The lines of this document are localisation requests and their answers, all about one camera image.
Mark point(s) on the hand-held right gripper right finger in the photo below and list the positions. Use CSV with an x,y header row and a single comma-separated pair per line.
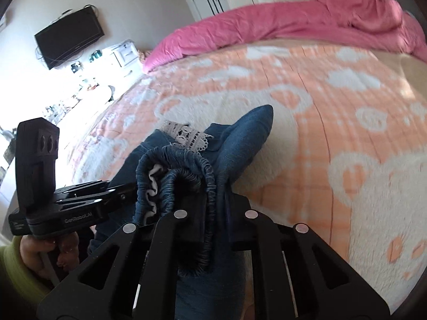
x,y
259,231

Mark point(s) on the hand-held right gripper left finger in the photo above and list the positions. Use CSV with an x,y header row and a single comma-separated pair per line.
x,y
173,228

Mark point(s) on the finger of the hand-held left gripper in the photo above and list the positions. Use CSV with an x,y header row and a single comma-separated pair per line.
x,y
100,198
86,186

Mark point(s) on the blue denim pants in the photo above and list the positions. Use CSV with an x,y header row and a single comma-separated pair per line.
x,y
247,133

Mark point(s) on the person's left forearm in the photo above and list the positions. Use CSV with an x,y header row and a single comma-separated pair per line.
x,y
16,273

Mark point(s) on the person's left hand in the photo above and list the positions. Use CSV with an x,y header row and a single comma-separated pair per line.
x,y
31,250

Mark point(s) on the white dresser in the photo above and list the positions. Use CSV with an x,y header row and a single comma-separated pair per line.
x,y
123,56

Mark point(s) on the pink duvet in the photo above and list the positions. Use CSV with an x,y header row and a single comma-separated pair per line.
x,y
283,20

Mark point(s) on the beige bed sheet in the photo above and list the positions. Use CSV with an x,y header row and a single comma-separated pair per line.
x,y
410,73

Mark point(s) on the black wall television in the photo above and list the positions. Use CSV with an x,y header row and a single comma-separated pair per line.
x,y
68,38

